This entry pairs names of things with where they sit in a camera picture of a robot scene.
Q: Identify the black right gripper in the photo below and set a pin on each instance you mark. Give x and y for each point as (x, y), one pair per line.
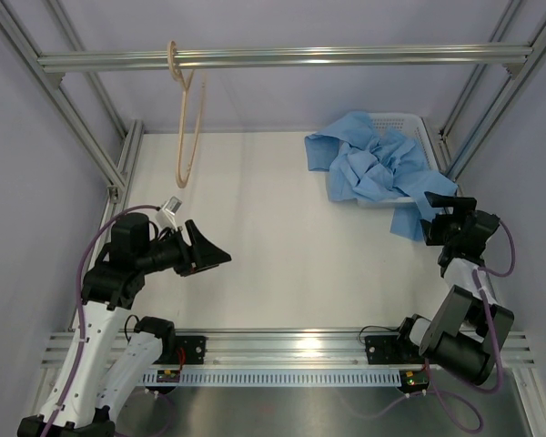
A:
(463, 206)

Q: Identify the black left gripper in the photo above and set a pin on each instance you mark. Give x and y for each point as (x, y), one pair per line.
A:
(205, 255)

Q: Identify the white perforated plastic basket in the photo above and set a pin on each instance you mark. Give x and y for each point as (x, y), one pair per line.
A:
(409, 125)

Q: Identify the blue button-up shirt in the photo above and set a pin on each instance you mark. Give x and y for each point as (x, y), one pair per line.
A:
(363, 165)

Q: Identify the beige wooden clothes hanger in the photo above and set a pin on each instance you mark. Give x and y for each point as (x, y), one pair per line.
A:
(185, 160)

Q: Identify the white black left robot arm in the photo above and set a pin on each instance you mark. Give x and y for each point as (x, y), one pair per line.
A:
(89, 393)

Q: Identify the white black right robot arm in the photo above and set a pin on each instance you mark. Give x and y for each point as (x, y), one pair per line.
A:
(470, 327)

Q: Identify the aluminium top crossbar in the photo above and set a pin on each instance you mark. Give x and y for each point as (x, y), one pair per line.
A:
(486, 54)

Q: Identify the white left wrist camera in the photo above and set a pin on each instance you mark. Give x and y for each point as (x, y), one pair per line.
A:
(166, 215)

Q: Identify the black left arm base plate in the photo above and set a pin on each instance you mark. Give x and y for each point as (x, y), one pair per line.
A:
(190, 348)

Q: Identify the aluminium front rail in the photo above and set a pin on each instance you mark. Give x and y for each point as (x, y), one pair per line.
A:
(276, 349)

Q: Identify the white slotted cable duct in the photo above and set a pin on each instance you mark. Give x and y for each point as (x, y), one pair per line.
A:
(271, 378)

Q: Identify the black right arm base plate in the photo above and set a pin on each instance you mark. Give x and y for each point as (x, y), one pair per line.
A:
(391, 350)

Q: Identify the aluminium right frame strut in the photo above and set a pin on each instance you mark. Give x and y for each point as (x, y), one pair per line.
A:
(491, 90)

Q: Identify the aluminium frame strut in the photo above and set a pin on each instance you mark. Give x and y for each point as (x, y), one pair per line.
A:
(19, 39)
(491, 90)

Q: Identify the aluminium left frame strut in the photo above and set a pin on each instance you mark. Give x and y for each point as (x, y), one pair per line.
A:
(19, 39)

